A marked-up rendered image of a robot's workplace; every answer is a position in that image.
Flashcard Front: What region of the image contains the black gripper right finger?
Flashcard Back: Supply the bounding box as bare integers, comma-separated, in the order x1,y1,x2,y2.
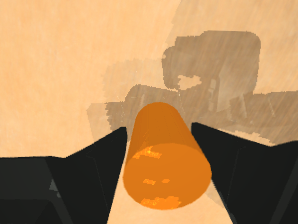
191,122,298,224

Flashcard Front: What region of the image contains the orange knob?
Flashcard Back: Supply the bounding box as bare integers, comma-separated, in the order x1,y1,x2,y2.
122,102,212,210

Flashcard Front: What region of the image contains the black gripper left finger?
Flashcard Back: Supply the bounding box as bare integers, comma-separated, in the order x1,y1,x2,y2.
0,127,127,224

